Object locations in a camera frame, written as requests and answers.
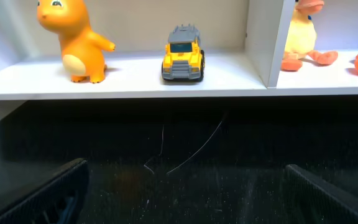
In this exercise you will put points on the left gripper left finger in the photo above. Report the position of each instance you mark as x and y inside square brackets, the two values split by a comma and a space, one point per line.
[42, 202]

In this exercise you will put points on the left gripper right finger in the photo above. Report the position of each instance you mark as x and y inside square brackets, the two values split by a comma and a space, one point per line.
[315, 199]

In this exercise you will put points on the orange dragon toy figure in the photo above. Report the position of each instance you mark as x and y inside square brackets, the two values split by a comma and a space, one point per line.
[76, 40]

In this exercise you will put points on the grey and yellow toy truck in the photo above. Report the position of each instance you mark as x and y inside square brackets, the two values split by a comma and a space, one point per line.
[182, 59]

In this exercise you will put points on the white shelf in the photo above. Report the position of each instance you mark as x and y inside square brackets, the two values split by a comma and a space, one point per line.
[135, 77]

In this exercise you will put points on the yellow plush duck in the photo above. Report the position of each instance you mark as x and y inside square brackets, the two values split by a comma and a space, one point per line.
[301, 34]

